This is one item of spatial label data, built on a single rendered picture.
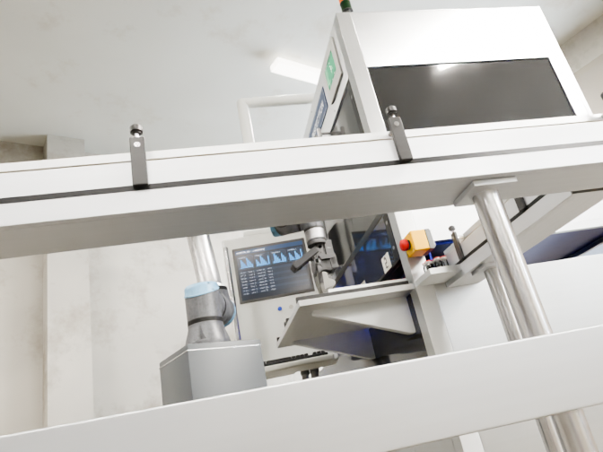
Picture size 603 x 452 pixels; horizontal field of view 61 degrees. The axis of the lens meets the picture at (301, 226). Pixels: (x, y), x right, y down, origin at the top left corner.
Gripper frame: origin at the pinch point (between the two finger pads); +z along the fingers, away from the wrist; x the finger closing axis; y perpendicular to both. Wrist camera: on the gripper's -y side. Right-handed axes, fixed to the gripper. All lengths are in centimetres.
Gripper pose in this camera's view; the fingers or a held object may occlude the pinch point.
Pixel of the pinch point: (321, 295)
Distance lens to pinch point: 179.9
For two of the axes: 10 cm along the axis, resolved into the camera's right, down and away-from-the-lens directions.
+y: 9.7, -1.1, 2.1
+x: -1.5, 4.1, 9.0
